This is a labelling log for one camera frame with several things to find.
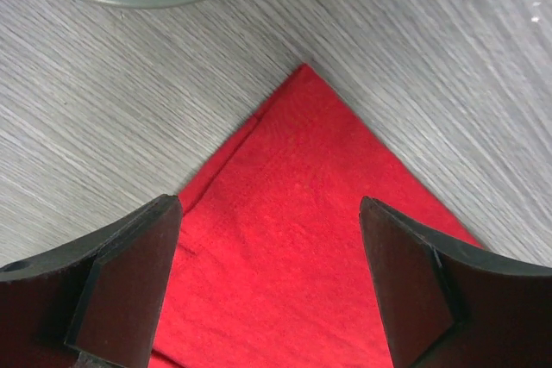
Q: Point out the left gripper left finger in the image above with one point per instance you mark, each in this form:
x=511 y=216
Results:
x=94 y=301

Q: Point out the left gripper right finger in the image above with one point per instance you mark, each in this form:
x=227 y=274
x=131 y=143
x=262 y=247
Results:
x=446 y=303

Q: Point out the red t-shirt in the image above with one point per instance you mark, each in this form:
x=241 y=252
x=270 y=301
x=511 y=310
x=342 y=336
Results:
x=270 y=268

